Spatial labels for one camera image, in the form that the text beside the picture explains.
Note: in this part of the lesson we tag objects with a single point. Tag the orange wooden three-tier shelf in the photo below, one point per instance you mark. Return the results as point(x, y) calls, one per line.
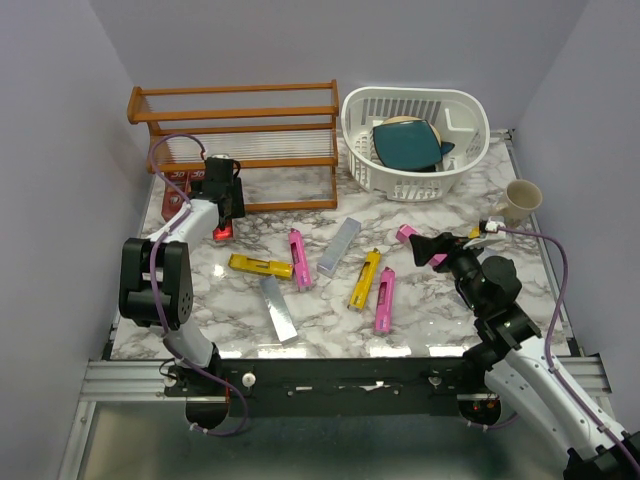
point(283, 135)

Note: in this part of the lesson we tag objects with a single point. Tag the pink toothpaste box centre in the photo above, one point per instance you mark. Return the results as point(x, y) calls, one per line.
point(384, 306)

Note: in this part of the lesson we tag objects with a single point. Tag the silver toothpaste box centre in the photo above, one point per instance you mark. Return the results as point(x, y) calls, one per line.
point(337, 248)

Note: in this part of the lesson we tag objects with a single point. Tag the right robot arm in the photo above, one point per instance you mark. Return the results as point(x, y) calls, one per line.
point(515, 361)

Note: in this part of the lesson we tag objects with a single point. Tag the silver toothpaste box lower left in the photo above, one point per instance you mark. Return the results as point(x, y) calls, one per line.
point(278, 310)

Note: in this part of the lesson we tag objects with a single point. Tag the silver toothpaste box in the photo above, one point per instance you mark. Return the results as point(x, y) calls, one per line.
point(278, 310)
point(337, 248)

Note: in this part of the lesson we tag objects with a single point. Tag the yellow toothpaste box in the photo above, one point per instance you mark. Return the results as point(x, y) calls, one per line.
point(247, 264)
point(365, 280)

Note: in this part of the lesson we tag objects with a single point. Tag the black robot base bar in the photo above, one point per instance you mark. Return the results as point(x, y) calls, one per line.
point(440, 386)

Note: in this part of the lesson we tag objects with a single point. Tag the pink toothpaste box left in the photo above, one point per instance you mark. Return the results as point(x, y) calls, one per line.
point(301, 269)

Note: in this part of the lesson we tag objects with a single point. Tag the beige ceramic mug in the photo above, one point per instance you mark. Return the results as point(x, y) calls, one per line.
point(519, 200)

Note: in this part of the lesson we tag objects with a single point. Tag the red 3D toothpaste box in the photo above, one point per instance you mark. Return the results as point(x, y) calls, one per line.
point(172, 200)
point(225, 232)
point(195, 180)

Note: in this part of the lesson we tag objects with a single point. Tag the white plastic basket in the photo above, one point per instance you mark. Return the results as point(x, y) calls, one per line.
point(459, 122)

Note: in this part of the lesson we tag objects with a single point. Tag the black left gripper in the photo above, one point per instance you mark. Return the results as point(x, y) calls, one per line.
point(235, 192)

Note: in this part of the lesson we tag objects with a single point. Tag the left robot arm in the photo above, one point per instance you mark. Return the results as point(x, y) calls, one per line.
point(156, 286)

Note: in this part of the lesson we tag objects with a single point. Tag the teal square plate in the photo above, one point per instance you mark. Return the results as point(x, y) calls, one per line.
point(410, 145)

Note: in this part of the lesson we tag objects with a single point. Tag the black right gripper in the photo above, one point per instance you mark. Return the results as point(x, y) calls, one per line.
point(424, 248)

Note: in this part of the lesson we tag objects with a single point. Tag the large pink toothpaste box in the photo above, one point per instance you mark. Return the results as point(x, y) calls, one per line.
point(403, 236)

